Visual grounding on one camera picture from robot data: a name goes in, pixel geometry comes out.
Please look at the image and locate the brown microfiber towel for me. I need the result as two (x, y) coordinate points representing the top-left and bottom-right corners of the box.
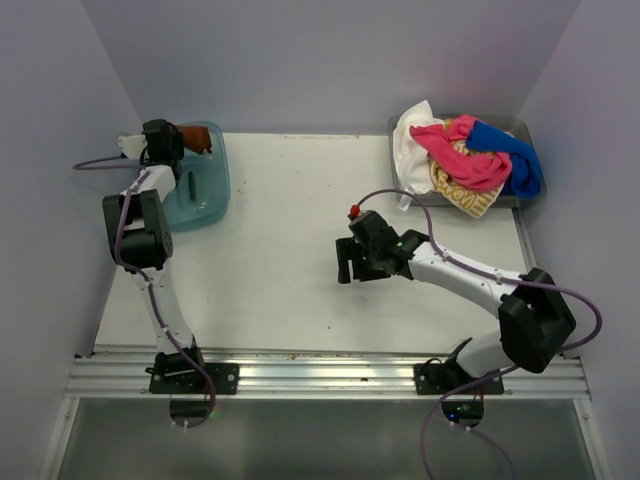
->
(178, 125), (212, 155)

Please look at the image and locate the teal translucent plastic bin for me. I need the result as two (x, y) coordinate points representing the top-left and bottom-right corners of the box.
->
(163, 122), (231, 233)

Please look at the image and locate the pink towel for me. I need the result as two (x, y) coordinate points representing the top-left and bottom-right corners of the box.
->
(409, 115), (512, 193)

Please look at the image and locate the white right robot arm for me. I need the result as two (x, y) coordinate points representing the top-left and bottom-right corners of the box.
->
(335, 211), (576, 393)

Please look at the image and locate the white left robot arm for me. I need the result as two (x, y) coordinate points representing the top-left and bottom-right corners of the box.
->
(102, 119), (212, 393)

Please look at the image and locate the white towel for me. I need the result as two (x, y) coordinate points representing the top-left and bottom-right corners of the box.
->
(392, 100), (445, 195)

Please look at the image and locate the yellow striped towel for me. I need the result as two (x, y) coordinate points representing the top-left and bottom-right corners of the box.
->
(428, 118), (506, 219)

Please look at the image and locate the blue towel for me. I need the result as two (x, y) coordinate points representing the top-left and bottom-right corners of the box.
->
(466, 120), (543, 199)

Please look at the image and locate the metal tray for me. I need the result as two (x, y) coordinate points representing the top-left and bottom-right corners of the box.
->
(387, 115), (546, 209)

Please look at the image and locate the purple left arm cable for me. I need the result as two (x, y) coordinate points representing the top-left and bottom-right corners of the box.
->
(73, 154), (217, 430)

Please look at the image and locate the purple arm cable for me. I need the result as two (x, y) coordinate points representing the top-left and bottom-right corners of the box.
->
(349, 188), (603, 480)
(73, 154), (217, 430)

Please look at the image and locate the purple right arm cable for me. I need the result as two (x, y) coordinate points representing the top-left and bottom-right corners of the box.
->
(349, 188), (603, 480)

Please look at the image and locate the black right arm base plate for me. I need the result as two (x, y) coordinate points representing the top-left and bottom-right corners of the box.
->
(413, 359), (505, 395)

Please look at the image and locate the aluminium mounting rail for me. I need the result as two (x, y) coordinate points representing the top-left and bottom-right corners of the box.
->
(64, 350), (590, 400)

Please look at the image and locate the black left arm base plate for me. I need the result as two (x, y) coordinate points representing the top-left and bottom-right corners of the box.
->
(145, 363), (240, 395)

